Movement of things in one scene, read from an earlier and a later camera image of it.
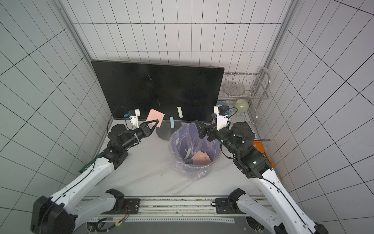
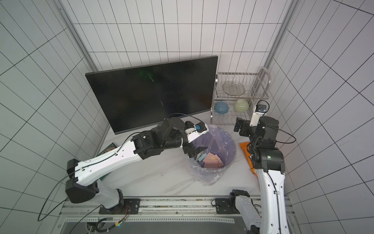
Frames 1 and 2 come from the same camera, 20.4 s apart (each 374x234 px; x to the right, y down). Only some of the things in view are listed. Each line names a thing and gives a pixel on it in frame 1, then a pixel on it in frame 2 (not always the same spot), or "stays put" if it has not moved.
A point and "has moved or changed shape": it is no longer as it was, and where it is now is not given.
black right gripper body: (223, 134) -> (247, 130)
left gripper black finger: (151, 130) -> (197, 150)
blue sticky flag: (172, 122) has moved or changed shape
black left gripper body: (141, 132) -> (187, 148)
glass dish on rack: (233, 88) stays put
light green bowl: (241, 105) stays put
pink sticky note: (154, 115) -> (213, 161)
